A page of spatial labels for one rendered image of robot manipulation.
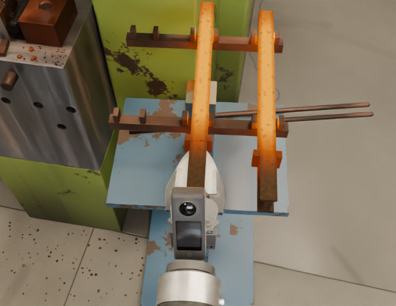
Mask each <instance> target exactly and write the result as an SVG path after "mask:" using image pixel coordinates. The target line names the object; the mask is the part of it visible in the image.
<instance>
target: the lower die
mask: <svg viewBox="0 0 396 306"><path fill-rule="evenodd" d="M7 1H8V2H9V4H10V6H11V9H12V11H13V12H14V10H15V8H16V7H17V5H18V2H17V0H7ZM9 19H10V15H9V11H8V9H7V6H6V5H5V3H4V2H2V1H0V39H8V40H9V41H12V39H13V38H14V36H15V33H12V32H10V31H9V30H8V29H7V28H6V24H7V22H8V20H9Z"/></svg>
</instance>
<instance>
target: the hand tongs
mask: <svg viewBox="0 0 396 306"><path fill-rule="evenodd" d="M369 106H370V103H368V102H367V103H349V104H332V105H323V106H306V107H289V108H279V109H276V114H277V113H287V112H304V111H320V110H330V109H347V108H356V107H369ZM252 114H258V110H246V111H237V112H220V113H216V118H219V117H235V116H244V115H252ZM373 115H374V113H373V112H358V113H349V114H332V115H315V116H305V117H288V118H284V122H296V121H313V120H330V119H339V118H356V117H371V116H373ZM144 133H154V132H153V131H129V134H144Z"/></svg>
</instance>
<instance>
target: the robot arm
mask: <svg viewBox="0 0 396 306"><path fill-rule="evenodd" d="M188 159H189V151H188V152H187V153H186V154H185V155H184V156H183V158H182V159H181V161H180V163H179V164H178V166H177V168H176V170H175V171H174V173H173V174H172V176H171V178H170V180H169V182H168V184H167V186H166V190H165V202H166V206H165V212H166V213H171V218H169V219H168V224H170V225H171V228H170V238H171V246H172V248H174V258H175V259H180V260H176V261H173V262H170V263H169V264H167V267H166V272H165V273H163V274H162V275H161V276H159V281H158V288H157V299H156V306H220V305H225V299H224V298H220V296H221V281H220V279H219V278H218V277H216V276H215V267H214V266H213V265H211V264H209V263H206V262H204V260H205V258H206V250H215V246H216V228H217V227H218V226H219V221H217V215H221V216H222V215H223V214H224V205H225V188H224V184H223V183H222V179H221V177H220V174H219V173H218V170H217V168H216V165H215V163H214V161H213V159H212V157H211V156H210V154H209V153H208V151H207V157H206V170H205V188H203V187H186V183H187V175H188ZM206 245H210V246H206Z"/></svg>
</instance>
